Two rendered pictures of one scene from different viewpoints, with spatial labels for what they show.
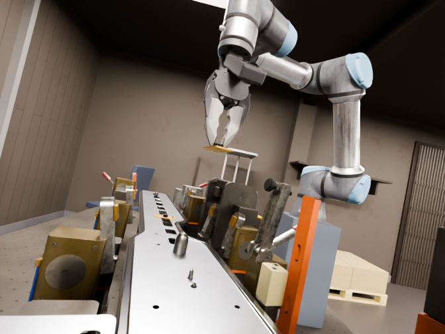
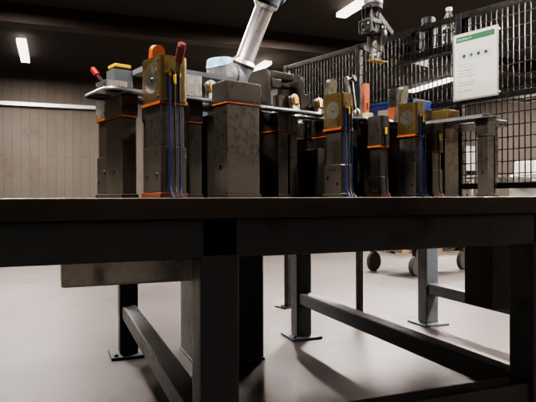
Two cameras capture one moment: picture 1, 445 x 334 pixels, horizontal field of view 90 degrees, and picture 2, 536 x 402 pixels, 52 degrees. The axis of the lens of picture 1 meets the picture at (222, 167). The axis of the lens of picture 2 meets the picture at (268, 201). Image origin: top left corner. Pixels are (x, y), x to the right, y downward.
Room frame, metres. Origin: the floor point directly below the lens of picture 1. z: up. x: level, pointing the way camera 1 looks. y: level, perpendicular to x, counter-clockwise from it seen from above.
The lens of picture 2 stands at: (1.55, 2.01, 0.70)
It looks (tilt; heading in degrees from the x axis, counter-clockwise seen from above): 0 degrees down; 252
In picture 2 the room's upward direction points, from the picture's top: straight up
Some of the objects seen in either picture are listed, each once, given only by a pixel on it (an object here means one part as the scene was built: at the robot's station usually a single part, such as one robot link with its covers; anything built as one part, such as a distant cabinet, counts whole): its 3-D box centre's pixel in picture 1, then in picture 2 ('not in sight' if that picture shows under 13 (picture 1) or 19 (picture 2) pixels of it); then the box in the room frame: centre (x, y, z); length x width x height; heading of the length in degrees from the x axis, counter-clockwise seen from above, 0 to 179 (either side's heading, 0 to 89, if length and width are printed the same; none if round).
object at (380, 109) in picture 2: not in sight; (395, 116); (0.12, -0.38, 1.10); 0.30 x 0.17 x 0.13; 112
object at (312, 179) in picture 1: (315, 181); (220, 72); (0.99, -0.42, 1.27); 0.13 x 0.12 x 0.14; 39
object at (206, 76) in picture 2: not in sight; (185, 76); (1.20, -0.06, 1.16); 0.37 x 0.14 x 0.02; 20
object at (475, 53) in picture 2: not in sight; (475, 65); (-0.12, -0.08, 1.30); 0.23 x 0.02 x 0.31; 110
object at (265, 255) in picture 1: (265, 255); not in sight; (0.46, -0.12, 1.06); 0.03 x 0.01 x 0.03; 110
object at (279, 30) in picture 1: (268, 35); not in sight; (0.54, -0.04, 1.56); 0.11 x 0.11 x 0.08; 39
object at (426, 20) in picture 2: not in sight; (428, 36); (-0.09, -0.41, 1.52); 0.07 x 0.07 x 0.18
